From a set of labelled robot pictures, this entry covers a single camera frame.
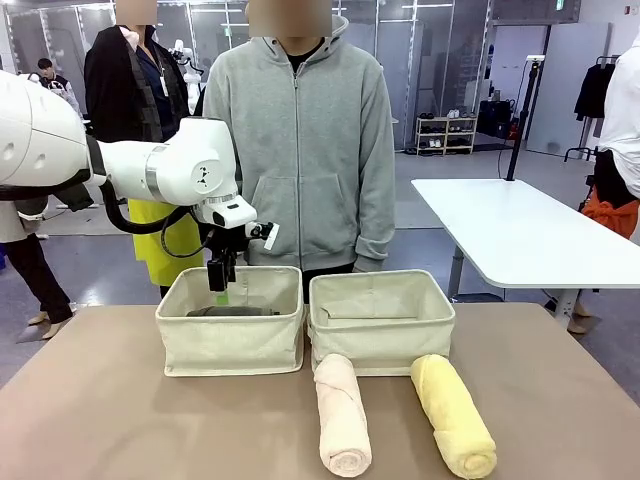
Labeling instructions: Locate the seated person with black hair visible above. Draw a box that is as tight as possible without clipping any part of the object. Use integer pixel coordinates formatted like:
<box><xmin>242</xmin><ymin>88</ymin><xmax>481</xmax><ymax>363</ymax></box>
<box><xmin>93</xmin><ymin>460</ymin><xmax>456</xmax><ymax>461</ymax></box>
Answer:
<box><xmin>27</xmin><ymin>57</ymin><xmax>84</xmax><ymax>119</ymax></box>

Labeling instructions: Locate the white table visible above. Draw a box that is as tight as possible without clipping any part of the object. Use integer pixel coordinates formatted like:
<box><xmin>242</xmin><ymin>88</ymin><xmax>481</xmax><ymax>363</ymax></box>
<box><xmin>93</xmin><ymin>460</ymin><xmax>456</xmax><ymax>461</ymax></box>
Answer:
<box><xmin>410</xmin><ymin>178</ymin><xmax>640</xmax><ymax>331</ymax></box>

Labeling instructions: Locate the person in grey hoodie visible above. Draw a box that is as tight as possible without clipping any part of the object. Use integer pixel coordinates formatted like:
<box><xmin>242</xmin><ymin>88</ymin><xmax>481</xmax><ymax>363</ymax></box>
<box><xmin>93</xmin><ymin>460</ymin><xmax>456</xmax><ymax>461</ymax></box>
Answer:
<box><xmin>202</xmin><ymin>0</ymin><xmax>399</xmax><ymax>306</ymax></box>

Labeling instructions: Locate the black clothes rack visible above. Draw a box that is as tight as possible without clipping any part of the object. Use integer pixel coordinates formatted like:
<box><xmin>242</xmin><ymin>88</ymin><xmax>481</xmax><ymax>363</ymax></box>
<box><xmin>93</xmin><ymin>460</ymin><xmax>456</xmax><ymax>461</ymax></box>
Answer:
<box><xmin>564</xmin><ymin>55</ymin><xmax>619</xmax><ymax>162</ymax></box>

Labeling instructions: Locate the grey-sleeved left forearm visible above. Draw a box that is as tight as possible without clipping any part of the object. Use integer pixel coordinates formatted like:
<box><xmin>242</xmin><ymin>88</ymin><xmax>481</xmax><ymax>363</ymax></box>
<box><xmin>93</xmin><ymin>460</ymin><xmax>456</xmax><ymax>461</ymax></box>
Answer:
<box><xmin>352</xmin><ymin>164</ymin><xmax>399</xmax><ymax>274</ymax></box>

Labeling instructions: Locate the person with yellow apron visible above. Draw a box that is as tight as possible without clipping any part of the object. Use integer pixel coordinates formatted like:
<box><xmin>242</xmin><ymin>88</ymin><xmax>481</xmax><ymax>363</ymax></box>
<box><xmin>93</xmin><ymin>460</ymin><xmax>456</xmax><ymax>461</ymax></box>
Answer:
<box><xmin>83</xmin><ymin>0</ymin><xmax>206</xmax><ymax>299</ymax></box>

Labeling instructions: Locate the beige fabric basket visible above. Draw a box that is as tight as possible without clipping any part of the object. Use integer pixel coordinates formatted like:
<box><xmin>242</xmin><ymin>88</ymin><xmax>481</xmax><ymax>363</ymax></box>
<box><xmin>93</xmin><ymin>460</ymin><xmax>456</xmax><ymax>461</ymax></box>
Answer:
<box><xmin>305</xmin><ymin>269</ymin><xmax>457</xmax><ymax>377</ymax></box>
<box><xmin>154</xmin><ymin>265</ymin><xmax>305</xmax><ymax>378</ymax></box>

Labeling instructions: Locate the pink towel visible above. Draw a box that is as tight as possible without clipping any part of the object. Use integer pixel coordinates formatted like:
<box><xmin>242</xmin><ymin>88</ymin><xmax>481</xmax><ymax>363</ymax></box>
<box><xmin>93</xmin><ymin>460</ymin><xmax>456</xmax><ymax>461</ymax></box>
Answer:
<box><xmin>313</xmin><ymin>353</ymin><xmax>374</xmax><ymax>477</ymax></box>

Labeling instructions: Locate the black tripod stand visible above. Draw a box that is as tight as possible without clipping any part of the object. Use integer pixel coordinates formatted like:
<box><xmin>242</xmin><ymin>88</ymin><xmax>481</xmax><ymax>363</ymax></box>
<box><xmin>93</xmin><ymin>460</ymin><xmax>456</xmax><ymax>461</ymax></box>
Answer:
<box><xmin>504</xmin><ymin>55</ymin><xmax>546</xmax><ymax>182</ymax></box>

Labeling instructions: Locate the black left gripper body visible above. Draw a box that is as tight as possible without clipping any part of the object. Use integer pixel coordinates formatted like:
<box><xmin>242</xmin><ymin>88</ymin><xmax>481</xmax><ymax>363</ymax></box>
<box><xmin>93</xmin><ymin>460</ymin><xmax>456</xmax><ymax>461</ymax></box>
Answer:
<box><xmin>199</xmin><ymin>224</ymin><xmax>247</xmax><ymax>264</ymax></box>

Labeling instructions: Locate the wooden shoe rack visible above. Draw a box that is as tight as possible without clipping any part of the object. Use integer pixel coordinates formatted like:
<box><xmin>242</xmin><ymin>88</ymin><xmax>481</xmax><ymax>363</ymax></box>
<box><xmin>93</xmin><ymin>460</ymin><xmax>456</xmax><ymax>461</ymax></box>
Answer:
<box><xmin>414</xmin><ymin>115</ymin><xmax>477</xmax><ymax>156</ymax></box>

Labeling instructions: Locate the yellow towel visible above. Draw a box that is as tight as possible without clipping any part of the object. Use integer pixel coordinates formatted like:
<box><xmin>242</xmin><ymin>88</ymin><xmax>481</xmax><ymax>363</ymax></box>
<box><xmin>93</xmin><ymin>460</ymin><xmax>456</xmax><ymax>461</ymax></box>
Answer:
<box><xmin>409</xmin><ymin>353</ymin><xmax>499</xmax><ymax>480</ymax></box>

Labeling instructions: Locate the person in dark green jacket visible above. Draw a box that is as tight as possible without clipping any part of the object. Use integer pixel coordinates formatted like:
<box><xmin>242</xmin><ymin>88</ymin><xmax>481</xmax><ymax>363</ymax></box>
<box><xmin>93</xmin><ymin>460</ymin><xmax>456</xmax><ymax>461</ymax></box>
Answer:
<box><xmin>0</xmin><ymin>182</ymin><xmax>96</xmax><ymax>341</ymax></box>

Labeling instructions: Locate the grey towel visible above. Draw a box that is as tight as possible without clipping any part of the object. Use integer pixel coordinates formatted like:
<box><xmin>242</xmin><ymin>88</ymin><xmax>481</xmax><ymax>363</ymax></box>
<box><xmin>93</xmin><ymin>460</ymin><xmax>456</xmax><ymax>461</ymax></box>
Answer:
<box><xmin>185</xmin><ymin>304</ymin><xmax>282</xmax><ymax>318</ymax></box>

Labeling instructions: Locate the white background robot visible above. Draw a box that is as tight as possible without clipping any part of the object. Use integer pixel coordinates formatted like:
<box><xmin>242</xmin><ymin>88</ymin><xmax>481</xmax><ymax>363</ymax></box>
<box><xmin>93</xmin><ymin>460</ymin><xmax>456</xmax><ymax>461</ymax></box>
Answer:
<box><xmin>168</xmin><ymin>39</ymin><xmax>206</xmax><ymax>116</ymax></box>

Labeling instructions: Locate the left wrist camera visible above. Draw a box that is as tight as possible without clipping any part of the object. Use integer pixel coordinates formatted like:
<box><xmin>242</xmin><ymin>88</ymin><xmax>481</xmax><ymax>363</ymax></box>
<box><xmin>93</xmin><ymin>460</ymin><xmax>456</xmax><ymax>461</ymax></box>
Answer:
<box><xmin>243</xmin><ymin>221</ymin><xmax>281</xmax><ymax>252</ymax></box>

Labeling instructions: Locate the black luggage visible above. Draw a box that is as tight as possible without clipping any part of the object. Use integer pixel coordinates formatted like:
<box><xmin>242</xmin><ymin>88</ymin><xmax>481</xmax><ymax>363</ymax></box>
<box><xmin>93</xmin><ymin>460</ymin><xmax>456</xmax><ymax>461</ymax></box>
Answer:
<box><xmin>476</xmin><ymin>98</ymin><xmax>516</xmax><ymax>140</ymax></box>

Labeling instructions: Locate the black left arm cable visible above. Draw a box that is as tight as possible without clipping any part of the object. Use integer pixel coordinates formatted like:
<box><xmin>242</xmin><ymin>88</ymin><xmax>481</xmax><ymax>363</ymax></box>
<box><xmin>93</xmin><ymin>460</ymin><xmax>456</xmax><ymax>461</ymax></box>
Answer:
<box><xmin>87</xmin><ymin>134</ymin><xmax>216</xmax><ymax>261</ymax></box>

